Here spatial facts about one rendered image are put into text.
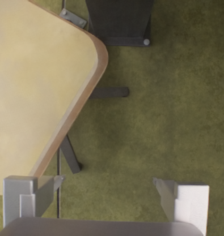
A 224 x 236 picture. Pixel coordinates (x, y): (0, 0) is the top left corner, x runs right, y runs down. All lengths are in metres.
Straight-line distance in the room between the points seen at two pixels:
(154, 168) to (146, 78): 0.34
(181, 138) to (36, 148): 0.73
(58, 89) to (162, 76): 0.69
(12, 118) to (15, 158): 0.08
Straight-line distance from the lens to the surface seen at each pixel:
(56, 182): 0.16
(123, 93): 1.13
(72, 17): 1.25
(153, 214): 1.26
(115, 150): 1.19
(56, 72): 0.58
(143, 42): 1.21
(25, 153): 0.60
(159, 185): 0.16
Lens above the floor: 1.19
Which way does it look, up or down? 89 degrees down
